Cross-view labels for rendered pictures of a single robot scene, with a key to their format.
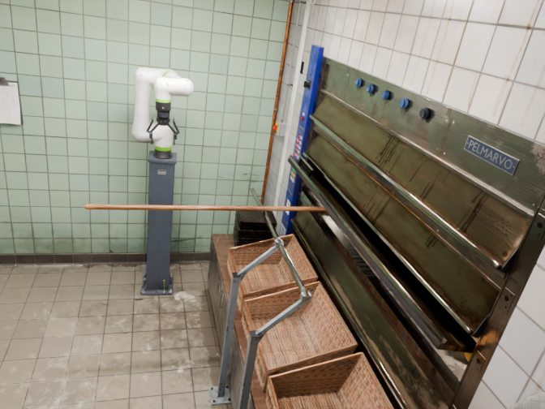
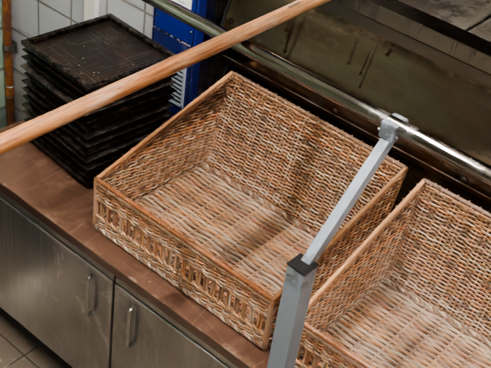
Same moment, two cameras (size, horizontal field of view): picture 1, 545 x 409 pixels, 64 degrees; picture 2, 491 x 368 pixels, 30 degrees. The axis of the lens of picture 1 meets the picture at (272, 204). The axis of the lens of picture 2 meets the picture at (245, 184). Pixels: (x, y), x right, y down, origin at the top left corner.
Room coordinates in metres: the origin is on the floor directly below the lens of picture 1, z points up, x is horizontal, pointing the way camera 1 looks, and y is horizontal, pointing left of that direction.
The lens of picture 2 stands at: (1.12, 0.98, 2.04)
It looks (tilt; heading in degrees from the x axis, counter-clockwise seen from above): 37 degrees down; 324
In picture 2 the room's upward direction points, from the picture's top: 9 degrees clockwise
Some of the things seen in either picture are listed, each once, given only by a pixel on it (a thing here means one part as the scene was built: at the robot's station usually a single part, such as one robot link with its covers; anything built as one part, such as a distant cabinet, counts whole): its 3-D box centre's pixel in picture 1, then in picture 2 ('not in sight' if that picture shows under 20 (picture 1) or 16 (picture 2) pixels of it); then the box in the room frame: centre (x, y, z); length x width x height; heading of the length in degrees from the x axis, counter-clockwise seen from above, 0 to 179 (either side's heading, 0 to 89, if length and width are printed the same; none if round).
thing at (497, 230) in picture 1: (382, 149); not in sight; (2.04, -0.48, 1.80); 1.79 x 0.11 x 0.19; 18
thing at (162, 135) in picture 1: (161, 135); not in sight; (3.08, 0.89, 1.36); 0.16 x 0.13 x 0.19; 119
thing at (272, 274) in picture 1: (268, 270); (246, 197); (2.50, -0.05, 0.72); 0.56 x 0.49 x 0.28; 18
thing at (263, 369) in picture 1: (293, 331); (464, 334); (1.93, -0.23, 0.72); 0.56 x 0.49 x 0.28; 19
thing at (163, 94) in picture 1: (164, 89); not in sight; (2.61, 0.75, 1.80); 0.13 x 0.11 x 0.14; 120
